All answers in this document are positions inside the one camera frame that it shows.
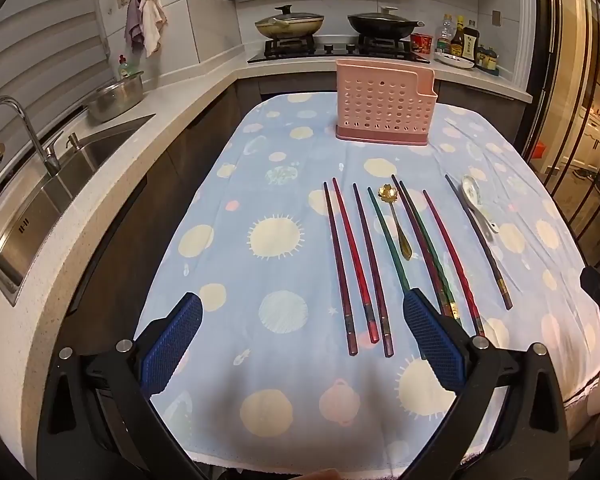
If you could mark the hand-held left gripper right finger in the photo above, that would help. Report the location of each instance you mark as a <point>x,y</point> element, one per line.
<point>432,340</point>

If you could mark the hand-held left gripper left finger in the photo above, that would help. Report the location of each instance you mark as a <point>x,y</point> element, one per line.
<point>172,340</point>

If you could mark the red twisted chopstick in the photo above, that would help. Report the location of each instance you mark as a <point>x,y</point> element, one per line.
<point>451,260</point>

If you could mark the black chopstick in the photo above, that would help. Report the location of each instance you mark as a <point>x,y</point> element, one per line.
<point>491,270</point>

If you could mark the dark maroon chopstick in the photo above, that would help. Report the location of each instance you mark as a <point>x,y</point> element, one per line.
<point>372,270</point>

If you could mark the green chopstick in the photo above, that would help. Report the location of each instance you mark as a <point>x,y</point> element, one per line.
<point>387,240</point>
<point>427,245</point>

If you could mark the dark purple chopstick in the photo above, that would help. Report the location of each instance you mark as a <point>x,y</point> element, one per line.
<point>336,260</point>

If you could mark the white ceramic spoon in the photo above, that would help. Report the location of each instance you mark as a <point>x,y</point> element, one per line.
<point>471,187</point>

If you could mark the pink perforated utensil holder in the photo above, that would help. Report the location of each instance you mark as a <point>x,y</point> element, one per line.
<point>380,105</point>

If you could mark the gold flower spoon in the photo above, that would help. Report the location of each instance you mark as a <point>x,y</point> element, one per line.
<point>386,192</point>

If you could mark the blue printed tablecloth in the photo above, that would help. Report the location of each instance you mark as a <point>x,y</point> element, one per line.
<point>280,200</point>

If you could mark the stainless steel sink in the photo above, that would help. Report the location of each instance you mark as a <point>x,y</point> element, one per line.
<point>80,160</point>

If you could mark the glass sliding door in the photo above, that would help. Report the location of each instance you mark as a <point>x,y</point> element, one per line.
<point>580,85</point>

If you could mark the stainless steel pot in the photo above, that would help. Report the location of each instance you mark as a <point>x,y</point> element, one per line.
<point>117,100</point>

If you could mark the small seasoning jars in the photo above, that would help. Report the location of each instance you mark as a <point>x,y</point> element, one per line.
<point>487,59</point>

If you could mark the green dish soap bottle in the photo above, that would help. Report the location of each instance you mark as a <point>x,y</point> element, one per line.
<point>126,67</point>

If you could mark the white plate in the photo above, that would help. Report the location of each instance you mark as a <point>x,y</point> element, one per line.
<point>452,60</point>

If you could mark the chrome faucet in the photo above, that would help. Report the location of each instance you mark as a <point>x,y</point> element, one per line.
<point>10,101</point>

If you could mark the dark sauce bottle black cap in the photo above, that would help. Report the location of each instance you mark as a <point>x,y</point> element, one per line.
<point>471,42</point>

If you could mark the red box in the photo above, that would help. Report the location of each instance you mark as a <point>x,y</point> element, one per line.
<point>421,42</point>

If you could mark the dark sauce bottle yellow cap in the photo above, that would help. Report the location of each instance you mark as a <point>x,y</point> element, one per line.
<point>458,40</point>

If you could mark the clear oil bottle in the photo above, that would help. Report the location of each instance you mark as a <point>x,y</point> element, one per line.
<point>445,35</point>

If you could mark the black gas stove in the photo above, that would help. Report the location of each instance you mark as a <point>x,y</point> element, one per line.
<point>300,52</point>

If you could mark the purple hanging towel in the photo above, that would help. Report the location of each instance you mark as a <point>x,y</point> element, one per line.
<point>132,25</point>

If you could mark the black wok with lid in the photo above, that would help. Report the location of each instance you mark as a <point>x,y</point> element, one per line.
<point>380,24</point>

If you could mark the white hanging towel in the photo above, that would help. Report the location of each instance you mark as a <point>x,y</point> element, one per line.
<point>152,20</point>

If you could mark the white window blinds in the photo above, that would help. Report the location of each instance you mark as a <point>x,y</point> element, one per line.
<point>40,35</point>

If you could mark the beige wok with lid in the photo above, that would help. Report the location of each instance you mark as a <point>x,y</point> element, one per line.
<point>287,24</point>

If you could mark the wall outlet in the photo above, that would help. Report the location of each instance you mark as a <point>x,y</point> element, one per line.
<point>496,18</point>

